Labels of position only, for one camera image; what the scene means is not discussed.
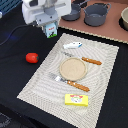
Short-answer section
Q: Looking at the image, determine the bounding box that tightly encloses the brown stove board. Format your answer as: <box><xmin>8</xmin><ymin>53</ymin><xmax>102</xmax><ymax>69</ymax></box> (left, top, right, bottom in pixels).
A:
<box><xmin>59</xmin><ymin>2</ymin><xmax>128</xmax><ymax>43</ymax></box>

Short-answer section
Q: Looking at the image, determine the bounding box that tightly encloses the beige woven placemat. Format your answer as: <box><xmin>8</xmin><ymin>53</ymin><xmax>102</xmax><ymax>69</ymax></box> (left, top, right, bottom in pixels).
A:
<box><xmin>18</xmin><ymin>34</ymin><xmax>118</xmax><ymax>128</ymax></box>

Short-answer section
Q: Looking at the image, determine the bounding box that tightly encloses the small grey pot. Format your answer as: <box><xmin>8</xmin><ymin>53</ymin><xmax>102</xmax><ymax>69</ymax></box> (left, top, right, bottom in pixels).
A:
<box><xmin>62</xmin><ymin>1</ymin><xmax>87</xmax><ymax>21</ymax></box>

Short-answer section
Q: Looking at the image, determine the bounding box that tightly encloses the beige bowl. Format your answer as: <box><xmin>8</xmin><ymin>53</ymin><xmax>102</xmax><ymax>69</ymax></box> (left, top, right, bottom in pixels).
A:
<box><xmin>121</xmin><ymin>7</ymin><xmax>128</xmax><ymax>30</ymax></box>

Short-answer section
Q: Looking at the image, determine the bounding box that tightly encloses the light blue milk carton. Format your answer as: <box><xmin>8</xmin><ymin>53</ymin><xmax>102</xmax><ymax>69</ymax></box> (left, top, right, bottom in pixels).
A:
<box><xmin>46</xmin><ymin>23</ymin><xmax>57</xmax><ymax>38</ymax></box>

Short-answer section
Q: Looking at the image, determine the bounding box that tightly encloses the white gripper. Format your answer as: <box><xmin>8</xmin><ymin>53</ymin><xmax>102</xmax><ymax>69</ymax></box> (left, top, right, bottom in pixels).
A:
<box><xmin>22</xmin><ymin>0</ymin><xmax>71</xmax><ymax>36</ymax></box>

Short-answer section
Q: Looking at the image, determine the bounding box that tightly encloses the large grey pot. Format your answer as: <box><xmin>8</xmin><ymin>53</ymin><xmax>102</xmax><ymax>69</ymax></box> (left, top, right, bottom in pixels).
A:
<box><xmin>84</xmin><ymin>3</ymin><xmax>111</xmax><ymax>27</ymax></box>

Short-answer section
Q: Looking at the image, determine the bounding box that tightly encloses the yellow butter box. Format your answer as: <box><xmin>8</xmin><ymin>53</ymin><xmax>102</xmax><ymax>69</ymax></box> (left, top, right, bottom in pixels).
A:
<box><xmin>65</xmin><ymin>94</ymin><xmax>88</xmax><ymax>106</ymax></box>

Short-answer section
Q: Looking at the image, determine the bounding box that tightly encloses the red toy tomato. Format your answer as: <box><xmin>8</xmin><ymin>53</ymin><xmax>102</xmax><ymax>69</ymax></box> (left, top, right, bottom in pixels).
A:
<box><xmin>26</xmin><ymin>53</ymin><xmax>39</xmax><ymax>63</ymax></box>

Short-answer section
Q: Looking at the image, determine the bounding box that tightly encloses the blue wire basket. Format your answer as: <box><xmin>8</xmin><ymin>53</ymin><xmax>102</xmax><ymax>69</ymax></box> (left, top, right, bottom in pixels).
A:
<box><xmin>0</xmin><ymin>0</ymin><xmax>22</xmax><ymax>15</ymax></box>

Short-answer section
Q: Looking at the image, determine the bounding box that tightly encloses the black cable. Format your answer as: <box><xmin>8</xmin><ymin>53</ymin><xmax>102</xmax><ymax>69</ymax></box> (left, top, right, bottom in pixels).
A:
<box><xmin>0</xmin><ymin>22</ymin><xmax>38</xmax><ymax>46</ymax></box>

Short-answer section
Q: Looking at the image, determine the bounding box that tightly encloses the fork with wooden handle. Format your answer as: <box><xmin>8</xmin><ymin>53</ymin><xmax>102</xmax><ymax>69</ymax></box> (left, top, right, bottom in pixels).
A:
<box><xmin>49</xmin><ymin>73</ymin><xmax>90</xmax><ymax>92</ymax></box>

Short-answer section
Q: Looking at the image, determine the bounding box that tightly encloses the round wooden plate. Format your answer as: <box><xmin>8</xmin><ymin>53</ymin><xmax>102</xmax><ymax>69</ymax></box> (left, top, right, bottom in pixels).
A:
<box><xmin>59</xmin><ymin>57</ymin><xmax>87</xmax><ymax>81</ymax></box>

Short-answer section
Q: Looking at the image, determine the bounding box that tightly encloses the knife with wooden handle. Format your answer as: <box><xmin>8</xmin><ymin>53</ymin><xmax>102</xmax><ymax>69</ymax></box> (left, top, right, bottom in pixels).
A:
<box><xmin>61</xmin><ymin>51</ymin><xmax>102</xmax><ymax>65</ymax></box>

